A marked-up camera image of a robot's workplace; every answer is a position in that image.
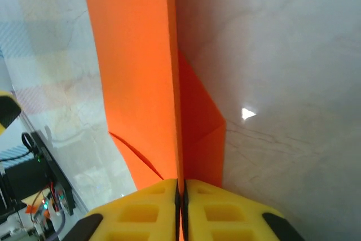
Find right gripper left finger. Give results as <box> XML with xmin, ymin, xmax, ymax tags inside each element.
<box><xmin>64</xmin><ymin>178</ymin><xmax>182</xmax><ymax>241</ymax></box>

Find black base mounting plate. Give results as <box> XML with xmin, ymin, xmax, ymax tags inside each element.
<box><xmin>21</xmin><ymin>130</ymin><xmax>76</xmax><ymax>216</ymax></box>

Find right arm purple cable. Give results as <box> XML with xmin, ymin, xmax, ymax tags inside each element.
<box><xmin>50</xmin><ymin>209</ymin><xmax>68</xmax><ymax>241</ymax></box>

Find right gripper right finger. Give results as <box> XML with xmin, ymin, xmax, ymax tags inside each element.
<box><xmin>180</xmin><ymin>178</ymin><xmax>307</xmax><ymax>241</ymax></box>

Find circuit board with green light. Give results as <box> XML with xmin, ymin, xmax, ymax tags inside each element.
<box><xmin>25</xmin><ymin>195</ymin><xmax>59</xmax><ymax>221</ymax></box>

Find orange paper sheet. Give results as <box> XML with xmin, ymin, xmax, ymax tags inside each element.
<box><xmin>80</xmin><ymin>0</ymin><xmax>227</xmax><ymax>191</ymax></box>

